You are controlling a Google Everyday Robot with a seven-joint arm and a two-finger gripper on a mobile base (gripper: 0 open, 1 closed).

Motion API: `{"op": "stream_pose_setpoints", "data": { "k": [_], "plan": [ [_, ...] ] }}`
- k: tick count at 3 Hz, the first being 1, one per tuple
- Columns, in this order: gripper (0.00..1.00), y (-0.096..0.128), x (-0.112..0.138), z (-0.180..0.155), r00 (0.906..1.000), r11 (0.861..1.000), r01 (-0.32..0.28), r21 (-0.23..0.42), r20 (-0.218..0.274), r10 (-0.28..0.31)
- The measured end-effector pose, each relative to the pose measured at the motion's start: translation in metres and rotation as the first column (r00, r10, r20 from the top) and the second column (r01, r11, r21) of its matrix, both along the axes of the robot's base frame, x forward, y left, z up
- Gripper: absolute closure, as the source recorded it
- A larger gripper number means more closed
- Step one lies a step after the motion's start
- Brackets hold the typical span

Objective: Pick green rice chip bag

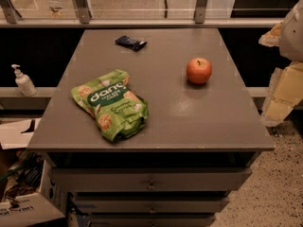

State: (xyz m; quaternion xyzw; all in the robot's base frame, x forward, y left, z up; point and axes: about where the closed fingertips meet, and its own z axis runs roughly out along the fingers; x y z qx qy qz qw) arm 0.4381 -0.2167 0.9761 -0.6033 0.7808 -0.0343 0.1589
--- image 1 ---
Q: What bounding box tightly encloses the red apple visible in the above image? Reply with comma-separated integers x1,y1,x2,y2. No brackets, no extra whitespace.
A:
186,58,212,85

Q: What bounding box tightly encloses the white pump dispenser bottle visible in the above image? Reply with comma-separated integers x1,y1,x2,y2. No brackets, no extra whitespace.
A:
11,64,37,96

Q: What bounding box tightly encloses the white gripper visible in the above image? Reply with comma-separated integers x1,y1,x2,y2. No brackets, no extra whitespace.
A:
258,0,303,127

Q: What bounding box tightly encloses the grey drawer cabinet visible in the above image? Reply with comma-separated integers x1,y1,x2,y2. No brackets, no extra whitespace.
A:
29,28,274,227

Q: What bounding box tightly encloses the dark blue snack bar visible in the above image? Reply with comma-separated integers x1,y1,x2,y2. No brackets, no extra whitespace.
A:
115,35,147,52

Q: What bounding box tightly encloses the green rice chip bag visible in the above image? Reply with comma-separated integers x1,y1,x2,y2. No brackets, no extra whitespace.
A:
71,69,149,142

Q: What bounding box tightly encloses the metal railing frame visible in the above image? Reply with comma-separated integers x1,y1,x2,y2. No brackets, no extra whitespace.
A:
0,0,298,28

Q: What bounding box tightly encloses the white cardboard box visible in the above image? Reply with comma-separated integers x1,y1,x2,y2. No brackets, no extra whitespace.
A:
0,118,67,227

